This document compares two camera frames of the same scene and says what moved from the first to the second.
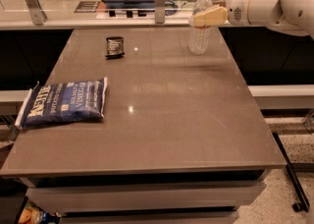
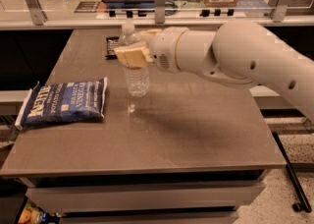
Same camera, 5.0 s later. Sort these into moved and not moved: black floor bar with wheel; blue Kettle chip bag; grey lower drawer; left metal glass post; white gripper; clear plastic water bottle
Moved: clear plastic water bottle; white gripper
Not moved: blue Kettle chip bag; left metal glass post; grey lower drawer; black floor bar with wheel
